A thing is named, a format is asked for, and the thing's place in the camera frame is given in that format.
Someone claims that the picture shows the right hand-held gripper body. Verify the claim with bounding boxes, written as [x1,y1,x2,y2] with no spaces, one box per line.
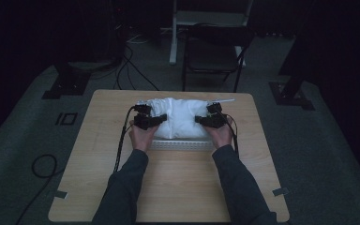
[203,97,236,129]

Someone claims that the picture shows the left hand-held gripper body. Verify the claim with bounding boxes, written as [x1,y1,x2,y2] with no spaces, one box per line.
[132,99,159,131]

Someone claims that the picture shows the white cloth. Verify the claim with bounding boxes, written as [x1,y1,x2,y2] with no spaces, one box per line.
[145,97,218,141]

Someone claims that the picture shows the white plastic basket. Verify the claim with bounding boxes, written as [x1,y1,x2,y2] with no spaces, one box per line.
[149,139,218,153]

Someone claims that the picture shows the person's left hand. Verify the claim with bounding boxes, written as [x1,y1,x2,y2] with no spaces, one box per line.
[128,119,161,154]

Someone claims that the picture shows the person's right hand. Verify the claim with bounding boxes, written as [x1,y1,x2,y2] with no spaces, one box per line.
[204,117,234,150]

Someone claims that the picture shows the black folding chair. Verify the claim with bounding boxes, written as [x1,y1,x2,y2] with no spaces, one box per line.
[181,23,256,94]

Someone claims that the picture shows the black stand base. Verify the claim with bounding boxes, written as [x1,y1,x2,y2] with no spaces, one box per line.
[268,52,316,112]
[41,60,92,100]

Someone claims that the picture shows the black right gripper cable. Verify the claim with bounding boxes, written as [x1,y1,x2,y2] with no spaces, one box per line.
[218,111,241,159]

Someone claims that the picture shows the black floor cables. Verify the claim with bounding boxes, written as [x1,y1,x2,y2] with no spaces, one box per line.
[90,27,161,92]

